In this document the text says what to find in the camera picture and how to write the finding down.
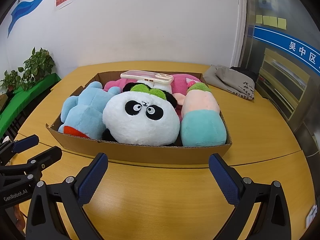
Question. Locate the large potted green plant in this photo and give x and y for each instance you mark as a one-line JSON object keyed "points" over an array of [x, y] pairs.
{"points": [[37, 65]]}

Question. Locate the pastel cylindrical plush toy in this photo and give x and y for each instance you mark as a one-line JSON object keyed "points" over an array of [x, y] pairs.
{"points": [[200, 125]]}

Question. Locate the blue glass band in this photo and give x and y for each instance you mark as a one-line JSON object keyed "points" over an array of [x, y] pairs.
{"points": [[287, 43]]}

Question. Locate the cardboard box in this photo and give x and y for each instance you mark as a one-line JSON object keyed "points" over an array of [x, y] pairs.
{"points": [[150, 152]]}

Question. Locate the yellow shelf behind glass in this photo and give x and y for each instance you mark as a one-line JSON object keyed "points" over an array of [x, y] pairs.
{"points": [[280, 80]]}

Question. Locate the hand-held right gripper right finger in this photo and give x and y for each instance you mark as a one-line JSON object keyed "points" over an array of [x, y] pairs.
{"points": [[225, 180]]}

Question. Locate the blue plush toy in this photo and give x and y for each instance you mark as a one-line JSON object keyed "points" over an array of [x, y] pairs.
{"points": [[85, 115]]}

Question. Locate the blue wall banner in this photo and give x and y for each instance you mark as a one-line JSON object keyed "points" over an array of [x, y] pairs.
{"points": [[27, 5]]}

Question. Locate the pink plush toy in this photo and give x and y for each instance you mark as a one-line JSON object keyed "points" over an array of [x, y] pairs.
{"points": [[182, 85]]}

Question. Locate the black cloth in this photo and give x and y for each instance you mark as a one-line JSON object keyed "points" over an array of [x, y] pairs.
{"points": [[246, 73]]}

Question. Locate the small potted green plant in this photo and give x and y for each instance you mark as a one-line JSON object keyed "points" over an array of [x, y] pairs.
{"points": [[10, 80]]}

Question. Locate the yellow sticky note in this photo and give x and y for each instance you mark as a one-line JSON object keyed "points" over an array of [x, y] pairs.
{"points": [[282, 23], [274, 21], [259, 19], [266, 20]]}

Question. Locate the grey printed cloth bag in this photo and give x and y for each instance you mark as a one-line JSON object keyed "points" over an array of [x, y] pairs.
{"points": [[220, 80]]}

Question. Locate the panda plush toy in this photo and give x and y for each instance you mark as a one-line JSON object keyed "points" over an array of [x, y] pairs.
{"points": [[140, 127]]}

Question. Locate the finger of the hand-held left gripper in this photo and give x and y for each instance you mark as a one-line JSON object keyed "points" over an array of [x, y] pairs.
{"points": [[46, 158], [25, 143]]}

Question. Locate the green tablecloth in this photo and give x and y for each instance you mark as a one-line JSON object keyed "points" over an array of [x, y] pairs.
{"points": [[27, 97]]}

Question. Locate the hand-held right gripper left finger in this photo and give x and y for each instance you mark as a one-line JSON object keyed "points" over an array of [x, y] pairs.
{"points": [[92, 178]]}

